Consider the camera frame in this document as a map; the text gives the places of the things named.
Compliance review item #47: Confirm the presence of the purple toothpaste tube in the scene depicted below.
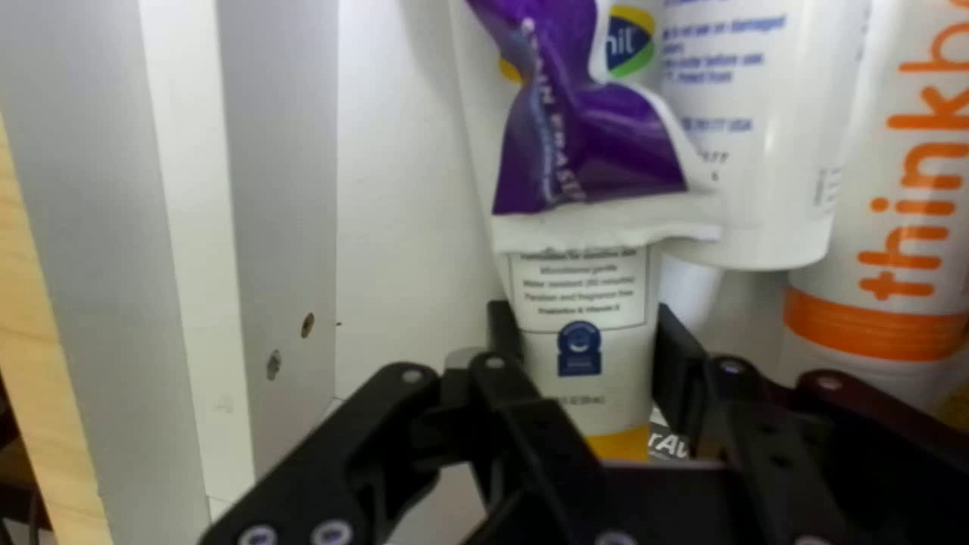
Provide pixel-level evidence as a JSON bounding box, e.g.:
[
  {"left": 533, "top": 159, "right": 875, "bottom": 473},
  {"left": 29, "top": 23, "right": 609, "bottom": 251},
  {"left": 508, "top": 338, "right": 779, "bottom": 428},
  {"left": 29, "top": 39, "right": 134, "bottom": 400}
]
[{"left": 463, "top": 0, "right": 728, "bottom": 244}]

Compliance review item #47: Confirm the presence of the white orange thinkbaby tube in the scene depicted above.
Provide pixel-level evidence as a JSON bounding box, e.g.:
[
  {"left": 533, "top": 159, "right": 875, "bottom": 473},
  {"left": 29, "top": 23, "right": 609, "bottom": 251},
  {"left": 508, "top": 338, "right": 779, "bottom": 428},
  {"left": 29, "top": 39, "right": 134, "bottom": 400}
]
[{"left": 781, "top": 0, "right": 969, "bottom": 405}]

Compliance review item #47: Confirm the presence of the white drawer with wood front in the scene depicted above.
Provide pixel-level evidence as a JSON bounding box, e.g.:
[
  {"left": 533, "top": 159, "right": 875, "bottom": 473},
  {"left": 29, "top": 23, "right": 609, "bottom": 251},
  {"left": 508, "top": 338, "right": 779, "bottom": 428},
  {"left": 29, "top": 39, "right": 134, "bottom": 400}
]
[{"left": 0, "top": 0, "right": 969, "bottom": 545}]

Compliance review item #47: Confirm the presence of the white bottle with purple cap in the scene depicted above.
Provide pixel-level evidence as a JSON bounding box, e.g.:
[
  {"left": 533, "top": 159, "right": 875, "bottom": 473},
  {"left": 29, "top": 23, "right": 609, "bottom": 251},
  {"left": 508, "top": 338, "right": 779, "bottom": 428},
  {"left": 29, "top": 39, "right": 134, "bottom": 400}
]
[{"left": 654, "top": 0, "right": 875, "bottom": 271}]

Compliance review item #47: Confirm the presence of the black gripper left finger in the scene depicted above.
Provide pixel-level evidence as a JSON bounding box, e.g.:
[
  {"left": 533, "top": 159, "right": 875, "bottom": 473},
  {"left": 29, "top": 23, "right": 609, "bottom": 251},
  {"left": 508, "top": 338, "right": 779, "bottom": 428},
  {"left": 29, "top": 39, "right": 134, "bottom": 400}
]
[{"left": 200, "top": 297, "right": 601, "bottom": 545}]

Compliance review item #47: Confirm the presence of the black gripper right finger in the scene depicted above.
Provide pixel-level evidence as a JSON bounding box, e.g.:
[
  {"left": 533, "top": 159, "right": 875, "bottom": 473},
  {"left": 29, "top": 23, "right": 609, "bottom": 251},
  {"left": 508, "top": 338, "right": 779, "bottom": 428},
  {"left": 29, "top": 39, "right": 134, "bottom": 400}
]
[{"left": 651, "top": 299, "right": 969, "bottom": 545}]

